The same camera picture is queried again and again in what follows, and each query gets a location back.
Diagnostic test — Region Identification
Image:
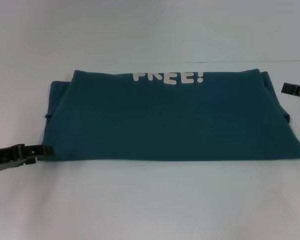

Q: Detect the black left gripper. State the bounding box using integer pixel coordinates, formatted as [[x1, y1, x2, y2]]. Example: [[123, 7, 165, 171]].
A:
[[0, 143, 55, 173]]

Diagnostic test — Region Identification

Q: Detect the teal blue shirt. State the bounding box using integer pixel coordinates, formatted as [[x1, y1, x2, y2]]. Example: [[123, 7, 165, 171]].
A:
[[44, 67, 300, 162]]

